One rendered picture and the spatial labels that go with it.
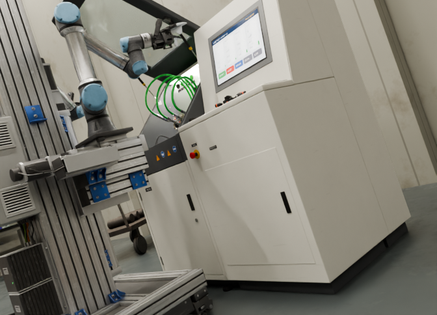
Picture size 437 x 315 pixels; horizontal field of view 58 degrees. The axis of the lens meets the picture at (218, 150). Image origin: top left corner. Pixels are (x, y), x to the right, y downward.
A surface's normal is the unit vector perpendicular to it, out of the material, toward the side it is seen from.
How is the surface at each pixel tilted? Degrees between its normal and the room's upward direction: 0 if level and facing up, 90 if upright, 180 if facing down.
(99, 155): 90
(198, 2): 90
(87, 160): 90
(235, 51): 76
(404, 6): 90
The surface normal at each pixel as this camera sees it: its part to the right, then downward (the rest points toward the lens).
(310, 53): 0.61, -0.23
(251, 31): -0.78, 0.00
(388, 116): -0.66, 0.20
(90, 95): 0.37, -0.01
